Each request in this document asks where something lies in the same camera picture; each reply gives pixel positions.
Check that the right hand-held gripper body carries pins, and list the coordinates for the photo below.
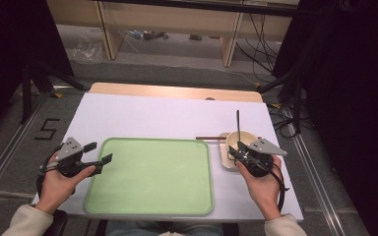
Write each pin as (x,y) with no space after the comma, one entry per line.
(262,149)

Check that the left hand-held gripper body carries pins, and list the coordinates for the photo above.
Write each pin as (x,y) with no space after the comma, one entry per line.
(69,149)

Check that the cream bowl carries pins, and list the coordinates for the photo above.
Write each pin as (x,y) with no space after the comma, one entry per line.
(232,139)

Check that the brown chopstick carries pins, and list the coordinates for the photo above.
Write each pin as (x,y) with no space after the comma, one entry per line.
(210,138)

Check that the green tray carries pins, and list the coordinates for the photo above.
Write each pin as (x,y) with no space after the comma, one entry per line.
(151,177)

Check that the person's right hand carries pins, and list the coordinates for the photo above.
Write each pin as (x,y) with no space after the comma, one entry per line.
(262,191)

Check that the person's left hand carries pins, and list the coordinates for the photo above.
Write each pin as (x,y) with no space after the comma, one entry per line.
(55,190)

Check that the black stand legs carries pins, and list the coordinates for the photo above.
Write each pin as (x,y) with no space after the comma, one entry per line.
(42,78)
(288,88)

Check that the white table mat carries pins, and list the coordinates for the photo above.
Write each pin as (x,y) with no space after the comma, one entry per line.
(151,114)

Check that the black chair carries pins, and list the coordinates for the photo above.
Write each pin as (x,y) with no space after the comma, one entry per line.
(56,224)

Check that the wooden table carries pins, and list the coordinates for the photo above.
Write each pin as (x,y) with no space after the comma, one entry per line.
(164,91)

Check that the clear plastic bag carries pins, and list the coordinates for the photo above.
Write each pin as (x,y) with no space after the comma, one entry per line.
(87,49)

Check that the black curtain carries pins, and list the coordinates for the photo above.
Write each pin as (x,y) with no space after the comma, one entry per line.
(10,49)
(347,82)

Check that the power strip on floor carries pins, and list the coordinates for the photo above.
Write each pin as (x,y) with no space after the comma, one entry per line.
(147,34)

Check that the metal floor rail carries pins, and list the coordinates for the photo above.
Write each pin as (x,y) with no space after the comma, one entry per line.
(315,177)
(10,147)

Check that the wooden desk frame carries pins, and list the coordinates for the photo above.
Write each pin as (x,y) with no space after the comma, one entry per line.
(170,19)

